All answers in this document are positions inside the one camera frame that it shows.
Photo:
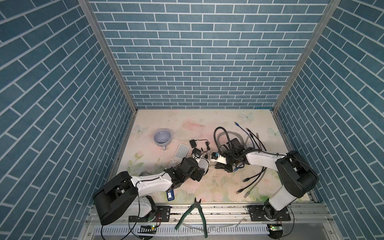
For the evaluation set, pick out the controller board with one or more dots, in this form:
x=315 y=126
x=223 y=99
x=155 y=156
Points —
x=275 y=228
x=146 y=231

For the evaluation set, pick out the left controller board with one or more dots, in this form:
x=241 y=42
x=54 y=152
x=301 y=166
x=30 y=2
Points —
x=146 y=231

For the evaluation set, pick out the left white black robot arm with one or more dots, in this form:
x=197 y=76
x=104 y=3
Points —
x=126 y=194

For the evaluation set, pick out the aluminium front rail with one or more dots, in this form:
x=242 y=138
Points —
x=309 y=221

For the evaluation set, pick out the blue black handheld tool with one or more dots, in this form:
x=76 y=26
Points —
x=170 y=195

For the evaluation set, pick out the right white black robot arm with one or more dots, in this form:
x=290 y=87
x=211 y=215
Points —
x=296 y=175

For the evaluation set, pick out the black power adapter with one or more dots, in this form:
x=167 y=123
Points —
x=193 y=143
x=196 y=150

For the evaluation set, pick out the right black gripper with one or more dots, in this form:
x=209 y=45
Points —
x=223 y=166

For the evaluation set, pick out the lavender ceramic cup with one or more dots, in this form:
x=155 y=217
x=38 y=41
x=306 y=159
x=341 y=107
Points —
x=162 y=138

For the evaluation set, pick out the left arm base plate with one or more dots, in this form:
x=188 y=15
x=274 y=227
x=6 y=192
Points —
x=160 y=214

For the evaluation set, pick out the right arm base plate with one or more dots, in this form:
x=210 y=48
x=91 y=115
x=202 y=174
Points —
x=260 y=213

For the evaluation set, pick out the right controller board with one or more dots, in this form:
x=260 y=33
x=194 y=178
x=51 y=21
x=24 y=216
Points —
x=275 y=228

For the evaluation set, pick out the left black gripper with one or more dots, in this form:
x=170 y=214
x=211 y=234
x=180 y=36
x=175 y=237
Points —
x=197 y=172

